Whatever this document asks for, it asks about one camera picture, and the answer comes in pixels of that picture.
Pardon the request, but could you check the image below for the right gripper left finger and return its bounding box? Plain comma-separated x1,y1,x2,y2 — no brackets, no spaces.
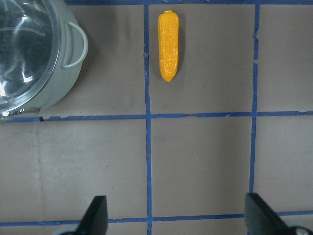
75,195,108,235

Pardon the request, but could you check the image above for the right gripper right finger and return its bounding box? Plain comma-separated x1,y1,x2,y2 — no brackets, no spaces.
245,193,313,235

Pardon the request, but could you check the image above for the glass pot lid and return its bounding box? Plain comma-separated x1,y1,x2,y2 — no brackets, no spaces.
0,0,61,117

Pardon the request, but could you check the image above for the yellow corn cob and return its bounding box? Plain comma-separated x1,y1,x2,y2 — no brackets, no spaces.
157,10,179,82

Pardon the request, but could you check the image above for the pale green electric pot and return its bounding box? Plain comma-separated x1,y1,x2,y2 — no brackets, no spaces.
1,0,89,118

